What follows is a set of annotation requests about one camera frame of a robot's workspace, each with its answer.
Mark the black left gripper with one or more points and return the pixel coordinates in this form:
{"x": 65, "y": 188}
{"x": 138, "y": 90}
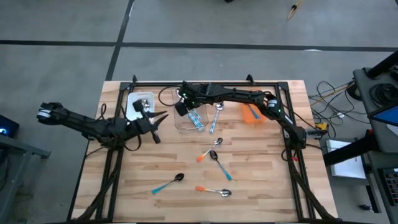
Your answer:
{"x": 141, "y": 126}

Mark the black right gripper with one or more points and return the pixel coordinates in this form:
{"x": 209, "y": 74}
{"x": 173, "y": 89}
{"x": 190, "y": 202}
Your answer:
{"x": 194, "y": 95}

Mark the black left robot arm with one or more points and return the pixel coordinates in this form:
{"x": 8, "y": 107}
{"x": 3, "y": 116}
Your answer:
{"x": 84, "y": 124}

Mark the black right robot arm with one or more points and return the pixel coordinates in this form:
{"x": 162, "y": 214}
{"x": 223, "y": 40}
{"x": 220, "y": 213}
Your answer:
{"x": 242, "y": 95}

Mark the white plastic bin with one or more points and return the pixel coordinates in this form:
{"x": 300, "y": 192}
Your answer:
{"x": 132, "y": 105}

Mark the clear plastic bin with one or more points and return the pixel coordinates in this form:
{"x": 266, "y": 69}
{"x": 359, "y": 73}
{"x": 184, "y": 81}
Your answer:
{"x": 183, "y": 123}

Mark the orange plastic bin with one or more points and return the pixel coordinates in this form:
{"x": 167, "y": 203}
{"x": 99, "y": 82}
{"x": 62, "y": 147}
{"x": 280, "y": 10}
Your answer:
{"x": 248, "y": 119}

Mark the grey metal stand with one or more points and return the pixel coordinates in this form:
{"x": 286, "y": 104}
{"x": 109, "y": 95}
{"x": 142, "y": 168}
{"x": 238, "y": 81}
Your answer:
{"x": 28, "y": 148}

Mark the yellow black plug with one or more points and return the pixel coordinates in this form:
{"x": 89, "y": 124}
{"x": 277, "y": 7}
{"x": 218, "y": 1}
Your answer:
{"x": 321, "y": 126}

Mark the black device blue light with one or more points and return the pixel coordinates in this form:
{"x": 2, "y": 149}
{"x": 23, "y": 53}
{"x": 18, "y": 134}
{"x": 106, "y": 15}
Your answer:
{"x": 9, "y": 124}

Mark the white power adapter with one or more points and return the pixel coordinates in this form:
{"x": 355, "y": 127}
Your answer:
{"x": 340, "y": 115}

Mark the black support bar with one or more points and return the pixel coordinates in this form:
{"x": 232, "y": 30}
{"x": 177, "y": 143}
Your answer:
{"x": 348, "y": 151}

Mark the grey metal cart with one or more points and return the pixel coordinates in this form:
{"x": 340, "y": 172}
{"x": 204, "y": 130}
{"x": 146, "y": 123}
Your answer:
{"x": 360, "y": 81}

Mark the white flat box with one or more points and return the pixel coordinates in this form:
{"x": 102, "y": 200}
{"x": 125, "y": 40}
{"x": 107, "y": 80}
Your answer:
{"x": 348, "y": 169}

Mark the black stand pole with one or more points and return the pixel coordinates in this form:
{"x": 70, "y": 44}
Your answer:
{"x": 382, "y": 64}

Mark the blue screen tablet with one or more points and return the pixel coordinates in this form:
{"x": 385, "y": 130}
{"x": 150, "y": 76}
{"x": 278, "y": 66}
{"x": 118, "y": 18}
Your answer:
{"x": 388, "y": 116}

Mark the grey side table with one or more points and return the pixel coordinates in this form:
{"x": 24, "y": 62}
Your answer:
{"x": 373, "y": 189}

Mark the small black floor object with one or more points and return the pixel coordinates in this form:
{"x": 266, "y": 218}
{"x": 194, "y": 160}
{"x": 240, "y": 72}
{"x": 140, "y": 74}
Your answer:
{"x": 366, "y": 208}

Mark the black keypad coloured keys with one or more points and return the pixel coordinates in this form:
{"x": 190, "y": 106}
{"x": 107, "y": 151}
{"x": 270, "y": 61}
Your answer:
{"x": 392, "y": 185}

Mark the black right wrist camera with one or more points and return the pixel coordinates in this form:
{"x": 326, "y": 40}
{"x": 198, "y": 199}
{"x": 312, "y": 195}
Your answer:
{"x": 181, "y": 109}

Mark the black metal table frame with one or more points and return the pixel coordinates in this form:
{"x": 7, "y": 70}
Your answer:
{"x": 146, "y": 83}

